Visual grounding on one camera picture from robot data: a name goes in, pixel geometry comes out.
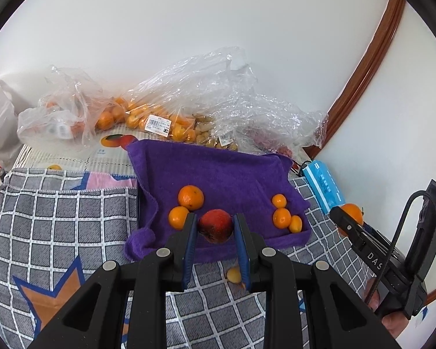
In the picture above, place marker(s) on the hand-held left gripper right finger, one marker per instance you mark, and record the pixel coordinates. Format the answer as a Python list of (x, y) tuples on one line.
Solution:
[(242, 258)]

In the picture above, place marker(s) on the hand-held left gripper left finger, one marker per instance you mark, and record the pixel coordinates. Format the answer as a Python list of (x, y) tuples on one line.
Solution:
[(189, 251)]

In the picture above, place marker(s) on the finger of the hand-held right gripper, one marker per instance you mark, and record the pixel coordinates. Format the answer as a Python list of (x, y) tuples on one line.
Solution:
[(343, 220)]

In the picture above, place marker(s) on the red apple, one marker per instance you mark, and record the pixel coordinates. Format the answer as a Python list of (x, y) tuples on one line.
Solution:
[(215, 225)]

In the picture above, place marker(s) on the small mandarin orange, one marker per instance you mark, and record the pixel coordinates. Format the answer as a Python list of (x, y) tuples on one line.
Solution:
[(295, 224), (279, 201)]

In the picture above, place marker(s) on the large mandarin orange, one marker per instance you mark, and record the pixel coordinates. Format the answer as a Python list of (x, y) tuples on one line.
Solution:
[(190, 198)]

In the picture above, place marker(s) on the clear bag of red fruit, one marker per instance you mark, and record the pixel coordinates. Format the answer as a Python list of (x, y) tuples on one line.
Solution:
[(276, 127)]

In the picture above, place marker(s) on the clear plastic bag of oranges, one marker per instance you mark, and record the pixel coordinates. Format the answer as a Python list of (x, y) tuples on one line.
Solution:
[(141, 116), (58, 120)]

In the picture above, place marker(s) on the person's right hand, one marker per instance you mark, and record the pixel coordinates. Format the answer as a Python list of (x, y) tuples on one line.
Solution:
[(392, 326)]

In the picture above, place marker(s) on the small yellow fruit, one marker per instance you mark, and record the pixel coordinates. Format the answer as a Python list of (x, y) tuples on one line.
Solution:
[(234, 275)]

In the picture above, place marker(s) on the blue tissue pack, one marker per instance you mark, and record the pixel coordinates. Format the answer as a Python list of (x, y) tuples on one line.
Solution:
[(323, 185)]

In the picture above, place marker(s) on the purple towel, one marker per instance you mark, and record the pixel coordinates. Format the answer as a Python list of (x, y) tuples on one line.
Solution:
[(221, 174)]

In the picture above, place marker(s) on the grey checked blanket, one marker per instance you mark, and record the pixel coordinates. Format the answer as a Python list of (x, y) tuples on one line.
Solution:
[(76, 218)]

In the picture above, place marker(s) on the clear bag of longans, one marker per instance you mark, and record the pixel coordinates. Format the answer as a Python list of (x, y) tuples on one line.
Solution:
[(203, 131)]

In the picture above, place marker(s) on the fruit carton box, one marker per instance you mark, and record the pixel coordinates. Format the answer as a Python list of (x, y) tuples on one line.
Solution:
[(76, 152)]

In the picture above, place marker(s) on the white plastic bag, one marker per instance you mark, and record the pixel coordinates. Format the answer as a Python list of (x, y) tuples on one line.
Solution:
[(0, 116)]

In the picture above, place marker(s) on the brown wooden frame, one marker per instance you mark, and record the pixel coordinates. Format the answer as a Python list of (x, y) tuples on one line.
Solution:
[(367, 61)]

